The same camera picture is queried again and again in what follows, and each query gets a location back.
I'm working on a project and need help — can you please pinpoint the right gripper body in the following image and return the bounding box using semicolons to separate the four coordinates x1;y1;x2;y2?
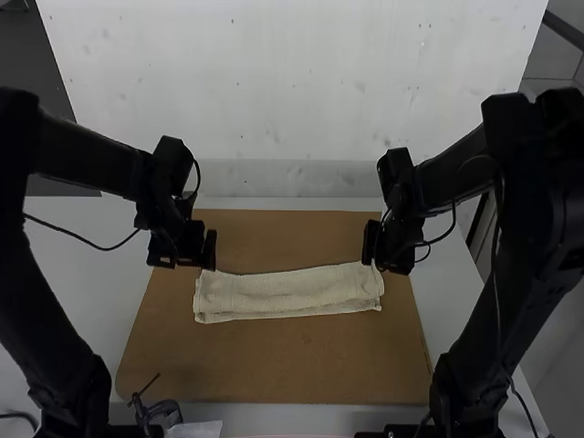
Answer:
377;207;427;276

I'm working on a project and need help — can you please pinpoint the pale towel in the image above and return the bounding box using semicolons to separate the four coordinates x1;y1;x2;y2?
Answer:
191;260;385;325

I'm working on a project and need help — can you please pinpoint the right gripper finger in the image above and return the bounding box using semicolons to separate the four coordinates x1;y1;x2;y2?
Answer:
362;220;381;266

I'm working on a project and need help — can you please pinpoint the silver foil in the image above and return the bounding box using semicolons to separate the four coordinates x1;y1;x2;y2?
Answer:
164;419;224;438

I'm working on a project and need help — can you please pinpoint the cork mat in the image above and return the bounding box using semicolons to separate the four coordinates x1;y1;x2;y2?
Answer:
114;208;434;406

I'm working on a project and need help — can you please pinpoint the black clamp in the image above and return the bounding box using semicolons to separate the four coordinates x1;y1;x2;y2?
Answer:
129;371;183;438

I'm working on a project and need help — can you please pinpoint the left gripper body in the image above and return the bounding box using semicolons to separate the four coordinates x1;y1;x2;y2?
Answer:
134;193;205;268

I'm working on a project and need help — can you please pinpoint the black cable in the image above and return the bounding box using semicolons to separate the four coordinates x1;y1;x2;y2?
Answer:
22;214;141;252
505;373;538;438
189;156;202;198
419;200;458;264

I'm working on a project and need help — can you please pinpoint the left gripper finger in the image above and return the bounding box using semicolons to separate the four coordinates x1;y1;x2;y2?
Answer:
203;229;218;271

